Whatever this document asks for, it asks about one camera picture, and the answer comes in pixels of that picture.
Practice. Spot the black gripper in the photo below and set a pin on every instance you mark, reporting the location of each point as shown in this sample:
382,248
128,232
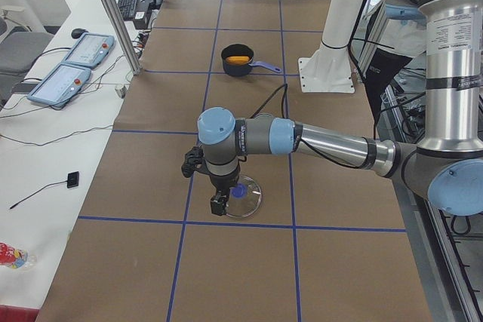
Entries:
223,182

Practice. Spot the glass pot lid blue knob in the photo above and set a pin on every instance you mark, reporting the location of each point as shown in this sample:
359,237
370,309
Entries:
244,199

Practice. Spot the yellow plastic corn cob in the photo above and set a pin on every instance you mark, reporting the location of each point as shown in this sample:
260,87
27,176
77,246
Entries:
238,60

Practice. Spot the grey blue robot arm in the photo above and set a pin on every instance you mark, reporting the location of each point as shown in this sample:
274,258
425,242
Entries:
445,167

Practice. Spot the brown paper table mat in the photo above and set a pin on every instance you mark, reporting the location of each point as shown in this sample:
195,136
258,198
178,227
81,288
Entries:
327,244

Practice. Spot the dark blue saucepan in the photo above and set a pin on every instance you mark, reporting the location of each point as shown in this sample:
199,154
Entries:
243,50

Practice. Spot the small black square sensor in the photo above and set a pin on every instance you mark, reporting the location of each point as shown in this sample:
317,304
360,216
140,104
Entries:
72,179

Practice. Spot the lower blue teach pendant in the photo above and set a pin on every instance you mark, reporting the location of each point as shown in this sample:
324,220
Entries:
60,85

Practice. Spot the blue teach pendant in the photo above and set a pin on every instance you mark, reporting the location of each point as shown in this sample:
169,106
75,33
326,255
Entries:
90,50
60,85

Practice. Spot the upper blue teach pendant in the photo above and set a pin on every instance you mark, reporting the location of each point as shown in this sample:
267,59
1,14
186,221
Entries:
90,50

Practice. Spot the red patterned plastic bottle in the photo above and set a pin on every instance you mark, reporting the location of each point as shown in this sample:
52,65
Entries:
16,259

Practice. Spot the black computer mouse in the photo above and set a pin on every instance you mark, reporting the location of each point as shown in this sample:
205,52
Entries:
77,33

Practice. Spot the black keyboard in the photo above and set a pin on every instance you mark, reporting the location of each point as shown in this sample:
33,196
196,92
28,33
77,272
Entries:
127,8

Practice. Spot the grey office chair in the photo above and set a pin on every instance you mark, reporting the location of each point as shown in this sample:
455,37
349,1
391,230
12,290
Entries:
18,50

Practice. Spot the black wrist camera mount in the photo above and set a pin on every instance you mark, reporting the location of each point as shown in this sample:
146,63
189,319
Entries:
194,161

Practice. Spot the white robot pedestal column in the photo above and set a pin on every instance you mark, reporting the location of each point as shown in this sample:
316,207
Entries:
329,70

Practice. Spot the aluminium frame post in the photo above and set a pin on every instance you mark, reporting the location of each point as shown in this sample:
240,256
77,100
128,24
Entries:
114,15

